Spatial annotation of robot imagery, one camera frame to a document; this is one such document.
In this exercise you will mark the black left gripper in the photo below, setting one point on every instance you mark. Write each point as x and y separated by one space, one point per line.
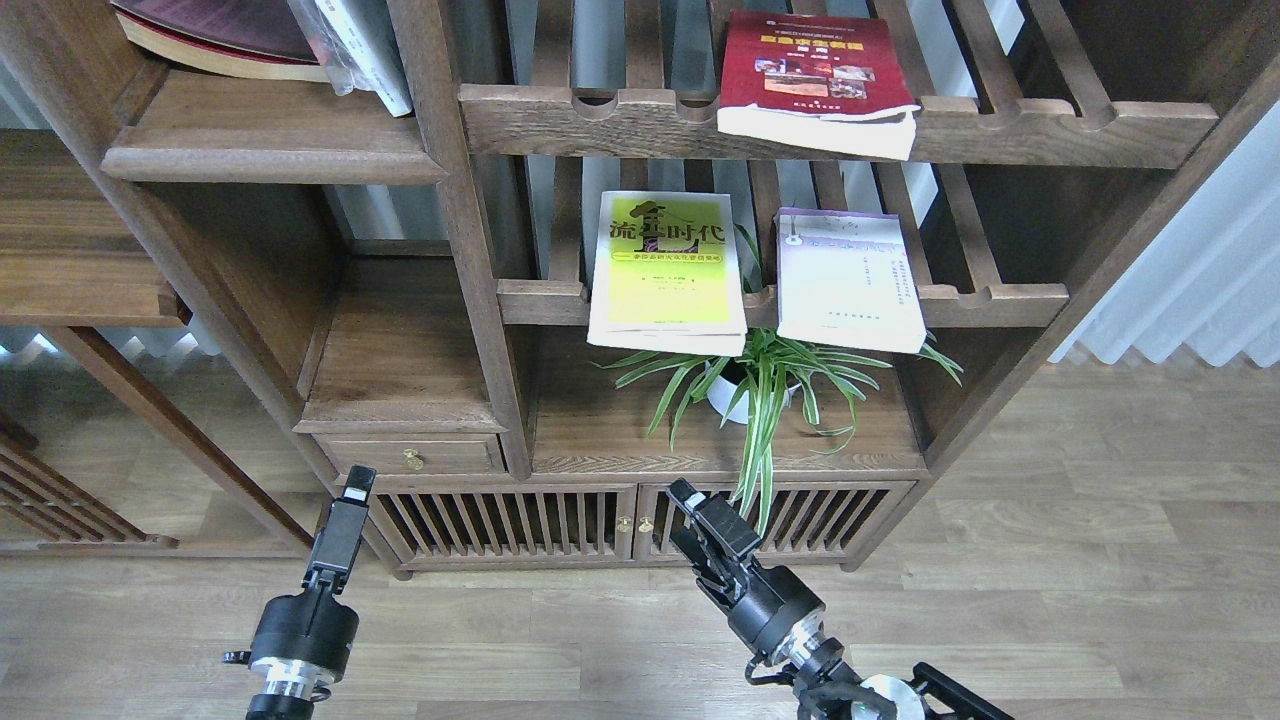
312 628

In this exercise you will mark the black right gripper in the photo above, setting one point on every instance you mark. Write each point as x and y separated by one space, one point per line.
769 609

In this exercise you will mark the white and purple book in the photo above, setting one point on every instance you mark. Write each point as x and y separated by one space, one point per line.
844 280

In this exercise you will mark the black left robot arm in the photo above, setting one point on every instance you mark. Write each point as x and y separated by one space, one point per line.
289 692

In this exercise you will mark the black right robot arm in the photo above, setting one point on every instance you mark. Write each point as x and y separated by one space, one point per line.
826 687

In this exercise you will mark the green spider plant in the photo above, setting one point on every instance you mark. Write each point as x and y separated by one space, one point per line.
832 379

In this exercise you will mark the yellow-green paperback book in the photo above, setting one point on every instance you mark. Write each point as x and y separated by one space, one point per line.
666 274

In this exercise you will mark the dark wooden bookshelf unit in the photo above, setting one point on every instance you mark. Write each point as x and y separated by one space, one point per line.
386 283

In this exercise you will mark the red paperback book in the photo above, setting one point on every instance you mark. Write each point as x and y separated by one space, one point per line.
816 81

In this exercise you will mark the white book in plastic wrap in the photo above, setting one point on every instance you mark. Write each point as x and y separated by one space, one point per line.
355 44

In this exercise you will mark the maroon book with cream pages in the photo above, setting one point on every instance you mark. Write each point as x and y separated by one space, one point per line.
244 39

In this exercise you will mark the white pleated curtain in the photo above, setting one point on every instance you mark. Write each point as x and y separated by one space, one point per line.
1209 283

